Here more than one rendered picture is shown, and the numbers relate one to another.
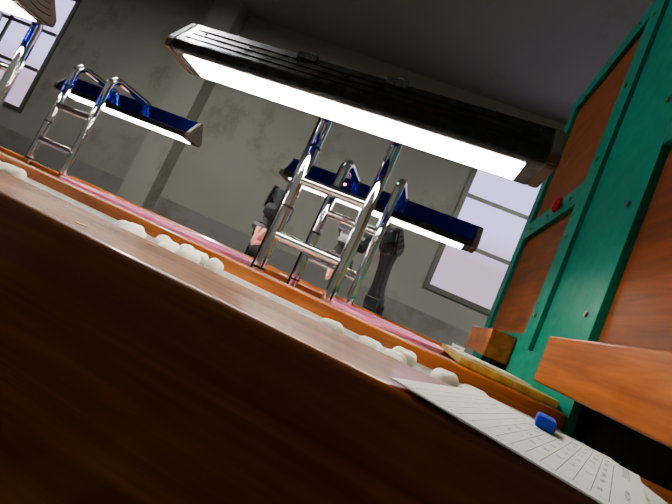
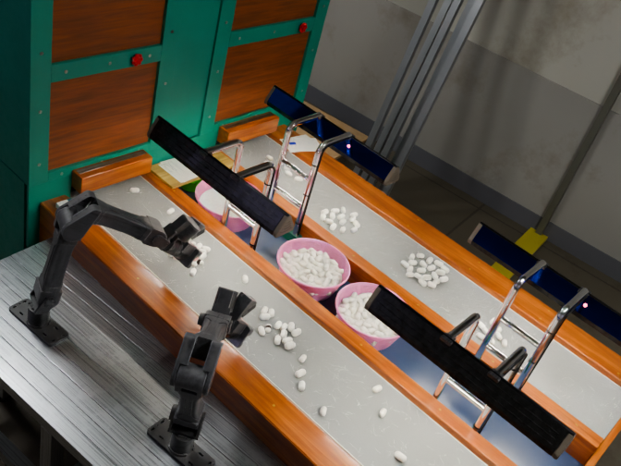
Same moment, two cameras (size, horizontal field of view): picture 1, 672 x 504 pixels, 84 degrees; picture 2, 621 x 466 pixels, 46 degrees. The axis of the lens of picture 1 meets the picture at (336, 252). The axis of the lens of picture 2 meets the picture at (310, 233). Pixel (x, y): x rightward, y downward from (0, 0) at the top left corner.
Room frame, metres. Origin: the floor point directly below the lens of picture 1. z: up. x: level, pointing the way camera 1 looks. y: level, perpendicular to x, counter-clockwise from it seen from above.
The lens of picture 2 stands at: (2.83, 0.88, 2.36)
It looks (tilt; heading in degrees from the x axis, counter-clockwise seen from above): 36 degrees down; 198
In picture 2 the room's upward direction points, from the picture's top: 17 degrees clockwise
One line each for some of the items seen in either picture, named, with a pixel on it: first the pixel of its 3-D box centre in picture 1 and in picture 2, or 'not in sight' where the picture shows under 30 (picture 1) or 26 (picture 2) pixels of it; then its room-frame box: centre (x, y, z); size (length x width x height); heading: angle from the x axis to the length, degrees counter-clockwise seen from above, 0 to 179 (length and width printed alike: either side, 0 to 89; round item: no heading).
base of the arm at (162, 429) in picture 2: not in sight; (182, 439); (1.74, 0.34, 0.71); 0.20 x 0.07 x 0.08; 81
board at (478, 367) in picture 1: (485, 368); (193, 166); (0.74, -0.36, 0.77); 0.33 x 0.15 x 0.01; 166
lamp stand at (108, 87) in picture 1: (86, 140); (458, 394); (1.26, 0.92, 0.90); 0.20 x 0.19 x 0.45; 76
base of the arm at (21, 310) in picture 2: not in sight; (39, 313); (1.65, -0.25, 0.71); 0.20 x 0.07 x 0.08; 81
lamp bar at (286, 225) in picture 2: (376, 201); (218, 172); (1.10, -0.05, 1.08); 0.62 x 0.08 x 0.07; 76
